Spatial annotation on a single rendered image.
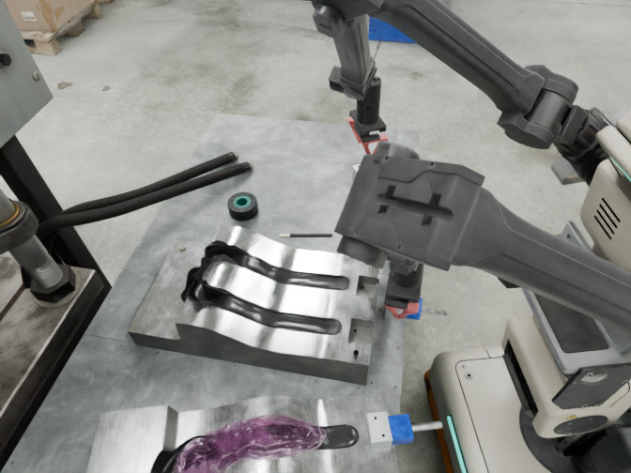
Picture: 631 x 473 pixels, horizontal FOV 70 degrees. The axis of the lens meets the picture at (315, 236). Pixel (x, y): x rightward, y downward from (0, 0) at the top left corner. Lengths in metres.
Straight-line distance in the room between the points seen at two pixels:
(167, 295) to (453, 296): 1.37
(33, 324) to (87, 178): 1.78
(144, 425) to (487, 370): 1.11
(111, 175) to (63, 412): 1.98
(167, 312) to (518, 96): 0.78
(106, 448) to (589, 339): 0.78
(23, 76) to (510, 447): 1.60
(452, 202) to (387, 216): 0.06
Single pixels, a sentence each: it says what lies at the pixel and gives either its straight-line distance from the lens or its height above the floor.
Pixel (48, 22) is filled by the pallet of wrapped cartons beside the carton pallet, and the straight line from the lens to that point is 4.46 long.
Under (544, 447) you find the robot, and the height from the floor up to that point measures 0.27.
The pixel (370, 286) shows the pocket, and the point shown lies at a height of 0.86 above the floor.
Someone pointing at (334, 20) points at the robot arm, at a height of 1.40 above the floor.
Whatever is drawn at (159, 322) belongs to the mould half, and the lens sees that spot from 1.01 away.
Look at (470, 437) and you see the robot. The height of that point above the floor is 0.28.
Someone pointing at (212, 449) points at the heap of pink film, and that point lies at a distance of 0.83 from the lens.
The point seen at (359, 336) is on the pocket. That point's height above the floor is 0.86.
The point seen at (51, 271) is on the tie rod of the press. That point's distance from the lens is 1.20.
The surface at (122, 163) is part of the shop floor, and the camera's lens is 2.95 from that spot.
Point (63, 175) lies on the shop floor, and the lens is 3.03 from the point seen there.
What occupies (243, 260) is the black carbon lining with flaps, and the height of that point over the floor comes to 0.92.
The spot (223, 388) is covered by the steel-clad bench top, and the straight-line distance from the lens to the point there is 0.97.
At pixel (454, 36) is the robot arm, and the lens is 0.70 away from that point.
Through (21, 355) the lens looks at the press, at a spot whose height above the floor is 0.79.
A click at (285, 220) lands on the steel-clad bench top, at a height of 0.80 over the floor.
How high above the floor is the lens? 1.67
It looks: 48 degrees down
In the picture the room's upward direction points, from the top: 3 degrees counter-clockwise
